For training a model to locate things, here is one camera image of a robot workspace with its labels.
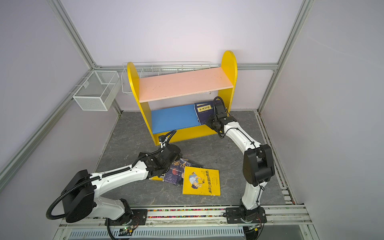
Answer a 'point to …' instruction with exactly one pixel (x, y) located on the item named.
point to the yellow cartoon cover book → (198, 181)
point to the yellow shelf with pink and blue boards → (182, 120)
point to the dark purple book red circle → (175, 173)
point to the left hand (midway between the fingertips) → (176, 150)
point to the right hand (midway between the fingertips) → (208, 122)
